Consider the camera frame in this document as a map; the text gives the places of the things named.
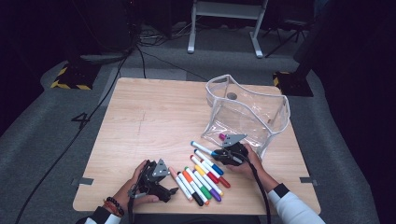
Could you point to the yellow black striped mat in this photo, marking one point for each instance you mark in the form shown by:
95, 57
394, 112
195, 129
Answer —
74, 76

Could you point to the black cap marker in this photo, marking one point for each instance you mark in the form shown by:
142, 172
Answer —
198, 200

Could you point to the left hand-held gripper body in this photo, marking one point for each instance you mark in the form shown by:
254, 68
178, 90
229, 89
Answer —
161, 169

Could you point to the magenta cap marker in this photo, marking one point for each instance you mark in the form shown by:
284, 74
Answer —
222, 136

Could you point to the white metal stand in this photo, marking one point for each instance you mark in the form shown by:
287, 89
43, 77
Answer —
192, 34

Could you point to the purple cap marker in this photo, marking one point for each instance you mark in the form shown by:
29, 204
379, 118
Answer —
215, 196

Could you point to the yellow cap marker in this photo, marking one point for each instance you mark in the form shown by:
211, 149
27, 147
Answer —
200, 170

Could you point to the pink cap marker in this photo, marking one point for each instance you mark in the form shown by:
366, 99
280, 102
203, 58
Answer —
186, 192

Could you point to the brown red cap marker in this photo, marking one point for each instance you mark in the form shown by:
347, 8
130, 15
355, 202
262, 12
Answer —
224, 183

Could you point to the black stand base striped edge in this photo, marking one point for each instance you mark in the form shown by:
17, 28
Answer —
295, 85

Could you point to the orange cap marker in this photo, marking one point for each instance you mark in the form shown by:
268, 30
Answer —
187, 176

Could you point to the dark blue cap marker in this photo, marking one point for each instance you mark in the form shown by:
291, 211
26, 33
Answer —
218, 170

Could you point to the black tripod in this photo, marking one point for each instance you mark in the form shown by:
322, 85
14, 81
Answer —
295, 23

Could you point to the person's left hand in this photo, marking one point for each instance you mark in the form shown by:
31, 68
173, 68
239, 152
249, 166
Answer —
129, 196

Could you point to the light blue cap marker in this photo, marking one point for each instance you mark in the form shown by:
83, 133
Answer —
202, 147

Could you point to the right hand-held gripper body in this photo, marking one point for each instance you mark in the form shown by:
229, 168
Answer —
236, 154

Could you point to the clear plastic pouch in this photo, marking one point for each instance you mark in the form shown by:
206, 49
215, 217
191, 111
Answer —
249, 109

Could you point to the grey tape piece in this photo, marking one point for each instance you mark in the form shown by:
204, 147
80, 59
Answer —
84, 181
308, 180

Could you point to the person's right hand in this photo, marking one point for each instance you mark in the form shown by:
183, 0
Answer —
253, 168

